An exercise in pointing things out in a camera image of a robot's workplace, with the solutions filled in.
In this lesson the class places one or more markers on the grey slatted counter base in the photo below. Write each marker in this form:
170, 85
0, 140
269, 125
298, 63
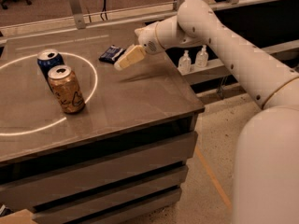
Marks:
104, 178

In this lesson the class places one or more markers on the gold soda can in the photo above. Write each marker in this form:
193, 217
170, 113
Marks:
65, 87

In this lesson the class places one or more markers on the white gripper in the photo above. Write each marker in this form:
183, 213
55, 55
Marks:
148, 41

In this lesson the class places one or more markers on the clear sanitizer bottle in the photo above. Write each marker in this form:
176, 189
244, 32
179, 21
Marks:
201, 58
184, 63

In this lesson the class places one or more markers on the blue rxbar blueberry wrapper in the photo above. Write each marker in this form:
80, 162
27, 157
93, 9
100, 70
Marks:
112, 54

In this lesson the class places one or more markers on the blue soda can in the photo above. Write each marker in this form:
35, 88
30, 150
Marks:
47, 59

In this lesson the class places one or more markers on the left clear sanitizer bottle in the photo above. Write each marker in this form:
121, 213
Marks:
184, 63

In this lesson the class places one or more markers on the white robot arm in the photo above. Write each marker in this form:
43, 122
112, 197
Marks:
266, 172

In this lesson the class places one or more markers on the cardboard box corner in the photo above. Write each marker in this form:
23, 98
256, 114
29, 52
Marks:
20, 217

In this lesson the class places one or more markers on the grey wall shelf ledge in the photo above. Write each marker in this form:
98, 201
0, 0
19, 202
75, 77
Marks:
287, 53

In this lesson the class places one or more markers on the right clear sanitizer bottle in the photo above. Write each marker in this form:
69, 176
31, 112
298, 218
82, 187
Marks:
201, 58

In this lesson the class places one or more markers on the metal railing with posts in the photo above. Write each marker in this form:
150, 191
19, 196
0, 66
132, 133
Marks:
262, 22

